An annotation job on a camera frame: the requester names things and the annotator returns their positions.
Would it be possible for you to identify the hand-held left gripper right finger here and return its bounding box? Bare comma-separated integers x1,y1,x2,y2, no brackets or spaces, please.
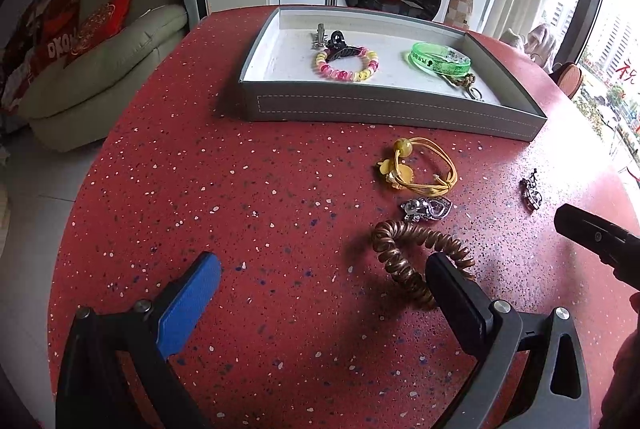
425,251,593,429

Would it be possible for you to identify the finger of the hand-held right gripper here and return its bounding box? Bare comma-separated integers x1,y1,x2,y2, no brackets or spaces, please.
554,203,640,282

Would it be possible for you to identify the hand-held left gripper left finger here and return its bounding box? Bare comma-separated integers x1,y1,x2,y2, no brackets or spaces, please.
55,251,223,429

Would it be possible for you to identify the silver rhinestone brooch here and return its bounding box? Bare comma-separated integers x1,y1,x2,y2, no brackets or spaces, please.
519,168,545,212

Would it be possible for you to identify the brown spiral hair tie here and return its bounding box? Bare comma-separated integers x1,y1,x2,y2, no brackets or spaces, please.
371,219,477,311

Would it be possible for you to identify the brown braided hair tie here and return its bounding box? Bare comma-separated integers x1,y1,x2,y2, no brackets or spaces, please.
442,72,476,90

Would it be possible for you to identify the grey shallow tray box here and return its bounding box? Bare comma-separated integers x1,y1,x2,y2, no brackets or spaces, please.
239,6,548,142

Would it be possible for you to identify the green translucent bangle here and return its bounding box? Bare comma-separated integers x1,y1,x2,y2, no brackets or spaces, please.
406,40,473,76

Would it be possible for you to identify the colourful bead bracelet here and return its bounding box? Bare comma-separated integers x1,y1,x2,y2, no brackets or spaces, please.
314,46,379,82

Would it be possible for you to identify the black claw hair clip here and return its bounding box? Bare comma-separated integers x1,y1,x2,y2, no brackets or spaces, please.
325,29,363,62

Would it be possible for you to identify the silver rhinestone barrette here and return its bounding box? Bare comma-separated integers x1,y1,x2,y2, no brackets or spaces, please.
311,23,333,50

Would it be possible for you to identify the person's right hand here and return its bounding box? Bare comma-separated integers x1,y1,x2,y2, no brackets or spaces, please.
600,294,640,429

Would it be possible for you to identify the silver heart ornament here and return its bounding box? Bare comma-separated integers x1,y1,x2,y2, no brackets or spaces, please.
400,195,453,224

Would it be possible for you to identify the brown chair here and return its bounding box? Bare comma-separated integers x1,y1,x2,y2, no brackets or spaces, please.
550,62,586,100

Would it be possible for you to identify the cream leather sofa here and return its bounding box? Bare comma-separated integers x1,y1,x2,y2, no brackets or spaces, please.
17,0,188,153

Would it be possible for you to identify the red embroidered cushion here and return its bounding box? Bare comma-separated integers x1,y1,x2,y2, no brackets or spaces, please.
65,0,136,65

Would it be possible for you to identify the red printed pillow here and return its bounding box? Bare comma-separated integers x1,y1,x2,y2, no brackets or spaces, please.
30,0,86,75

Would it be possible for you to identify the yellow beaded hair tie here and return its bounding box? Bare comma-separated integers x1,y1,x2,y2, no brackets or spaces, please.
375,136,459,196

